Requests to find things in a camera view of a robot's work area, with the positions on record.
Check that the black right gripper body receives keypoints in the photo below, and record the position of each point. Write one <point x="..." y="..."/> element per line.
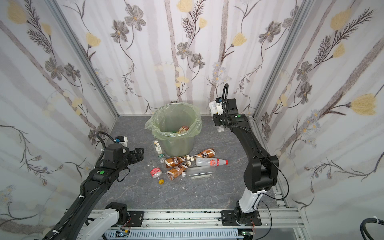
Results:
<point x="221" y="120"/>

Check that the mesh waste bin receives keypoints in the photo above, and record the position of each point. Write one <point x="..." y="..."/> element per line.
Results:
<point x="178" y="147"/>

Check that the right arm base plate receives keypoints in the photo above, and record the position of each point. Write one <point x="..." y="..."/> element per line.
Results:
<point x="236" y="218"/>

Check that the yellow tea bottle red label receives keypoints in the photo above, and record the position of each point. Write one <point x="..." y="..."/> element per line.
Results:
<point x="183" y="129"/>

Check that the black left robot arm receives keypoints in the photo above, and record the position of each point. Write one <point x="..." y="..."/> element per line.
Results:
<point x="114" y="159"/>

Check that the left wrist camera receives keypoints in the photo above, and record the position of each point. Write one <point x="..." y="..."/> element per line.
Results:
<point x="122" y="140"/>

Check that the green plastic bin liner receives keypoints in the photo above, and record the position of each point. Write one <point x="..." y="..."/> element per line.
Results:
<point x="167" y="120"/>

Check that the brown coffee bottle upper left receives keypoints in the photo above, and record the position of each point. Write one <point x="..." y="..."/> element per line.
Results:
<point x="175" y="161"/>

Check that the brown coffee bottle lower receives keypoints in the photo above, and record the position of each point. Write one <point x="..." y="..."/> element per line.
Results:
<point x="178" y="170"/>

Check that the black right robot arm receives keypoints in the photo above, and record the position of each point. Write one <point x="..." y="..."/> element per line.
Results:
<point x="261" y="173"/>

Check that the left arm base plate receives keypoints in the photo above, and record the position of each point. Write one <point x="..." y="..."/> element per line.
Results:
<point x="134" y="219"/>

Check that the brown coffee bottle right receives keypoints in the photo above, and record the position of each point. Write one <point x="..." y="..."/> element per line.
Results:
<point x="209" y="153"/>

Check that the aluminium mounting rail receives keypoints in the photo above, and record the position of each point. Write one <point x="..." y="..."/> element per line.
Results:
<point x="103" y="220"/>

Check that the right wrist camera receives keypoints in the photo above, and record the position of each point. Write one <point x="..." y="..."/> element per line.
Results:
<point x="220" y="101"/>

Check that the red cap water bottle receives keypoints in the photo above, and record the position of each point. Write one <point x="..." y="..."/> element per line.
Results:
<point x="201" y="162"/>

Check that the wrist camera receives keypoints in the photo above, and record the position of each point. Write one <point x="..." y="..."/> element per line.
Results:
<point x="220" y="101"/>
<point x="122" y="140"/>

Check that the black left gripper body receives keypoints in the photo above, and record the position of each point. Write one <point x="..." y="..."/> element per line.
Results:
<point x="139" y="154"/>

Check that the small bottle pink label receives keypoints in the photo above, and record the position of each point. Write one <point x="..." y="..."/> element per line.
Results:
<point x="156" y="173"/>

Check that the clear square bottle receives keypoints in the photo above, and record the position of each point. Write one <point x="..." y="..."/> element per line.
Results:
<point x="199" y="172"/>

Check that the white vented cable duct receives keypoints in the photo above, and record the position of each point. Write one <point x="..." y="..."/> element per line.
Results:
<point x="176" y="234"/>

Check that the clear bottle with crane label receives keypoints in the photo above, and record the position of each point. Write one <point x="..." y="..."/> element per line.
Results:
<point x="159" y="151"/>

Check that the white label clear bottle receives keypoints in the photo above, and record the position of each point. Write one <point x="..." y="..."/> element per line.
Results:
<point x="216" y="108"/>

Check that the brown coffee bottle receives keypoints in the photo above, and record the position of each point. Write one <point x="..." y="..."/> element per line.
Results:
<point x="178" y="170"/>
<point x="175" y="161"/>
<point x="209" y="153"/>

